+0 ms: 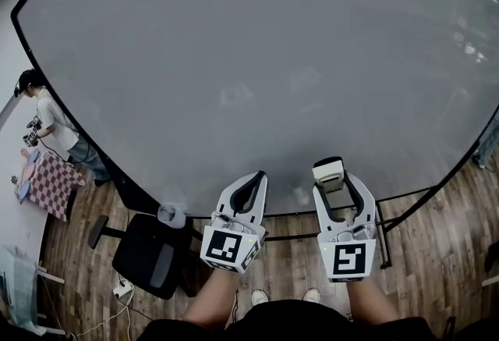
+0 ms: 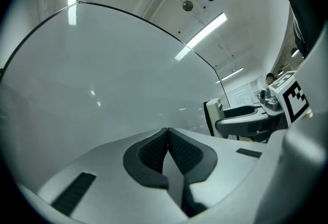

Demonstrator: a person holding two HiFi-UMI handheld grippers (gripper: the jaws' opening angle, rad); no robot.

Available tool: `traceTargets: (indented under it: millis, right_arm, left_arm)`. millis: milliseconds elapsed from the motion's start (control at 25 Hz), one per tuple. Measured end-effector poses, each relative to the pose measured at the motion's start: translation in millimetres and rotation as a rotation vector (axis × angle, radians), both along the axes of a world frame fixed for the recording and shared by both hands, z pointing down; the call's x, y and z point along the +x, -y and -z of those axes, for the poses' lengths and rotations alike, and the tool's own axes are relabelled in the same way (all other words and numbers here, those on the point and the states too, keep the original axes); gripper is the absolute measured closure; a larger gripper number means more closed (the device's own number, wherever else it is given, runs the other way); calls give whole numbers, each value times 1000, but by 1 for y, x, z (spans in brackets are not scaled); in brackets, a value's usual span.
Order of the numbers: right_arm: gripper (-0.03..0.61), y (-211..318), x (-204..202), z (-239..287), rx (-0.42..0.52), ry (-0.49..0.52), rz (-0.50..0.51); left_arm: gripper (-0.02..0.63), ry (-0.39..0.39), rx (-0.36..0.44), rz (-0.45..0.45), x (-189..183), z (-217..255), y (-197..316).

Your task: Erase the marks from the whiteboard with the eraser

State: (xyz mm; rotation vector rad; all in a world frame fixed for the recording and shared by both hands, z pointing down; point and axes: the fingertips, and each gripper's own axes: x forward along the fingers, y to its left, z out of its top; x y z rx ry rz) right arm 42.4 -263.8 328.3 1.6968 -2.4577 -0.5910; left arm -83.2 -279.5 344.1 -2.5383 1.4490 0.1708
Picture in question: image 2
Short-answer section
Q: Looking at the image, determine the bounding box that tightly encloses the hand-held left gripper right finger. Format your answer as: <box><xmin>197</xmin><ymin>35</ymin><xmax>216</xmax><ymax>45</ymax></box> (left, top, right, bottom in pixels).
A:
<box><xmin>167</xmin><ymin>127</ymin><xmax>269</xmax><ymax>218</ymax></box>

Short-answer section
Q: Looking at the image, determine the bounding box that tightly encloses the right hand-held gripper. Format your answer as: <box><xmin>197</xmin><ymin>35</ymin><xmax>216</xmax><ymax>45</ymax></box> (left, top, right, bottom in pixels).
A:
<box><xmin>215</xmin><ymin>70</ymin><xmax>313</xmax><ymax>139</ymax></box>

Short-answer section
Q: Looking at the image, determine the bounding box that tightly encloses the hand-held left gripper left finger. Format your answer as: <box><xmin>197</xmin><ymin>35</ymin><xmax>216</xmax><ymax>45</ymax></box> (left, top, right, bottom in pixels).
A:
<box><xmin>37</xmin><ymin>127</ymin><xmax>191</xmax><ymax>223</ymax></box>

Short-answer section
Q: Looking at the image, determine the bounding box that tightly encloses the large white whiteboard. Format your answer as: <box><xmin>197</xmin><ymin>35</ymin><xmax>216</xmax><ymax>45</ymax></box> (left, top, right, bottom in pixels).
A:
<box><xmin>0</xmin><ymin>1</ymin><xmax>231</xmax><ymax>193</ymax></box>

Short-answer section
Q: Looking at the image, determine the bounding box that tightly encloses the person's black shirt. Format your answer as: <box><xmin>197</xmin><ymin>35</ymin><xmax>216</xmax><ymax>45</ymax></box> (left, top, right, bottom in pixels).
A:
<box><xmin>272</xmin><ymin>0</ymin><xmax>328</xmax><ymax>59</ymax></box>

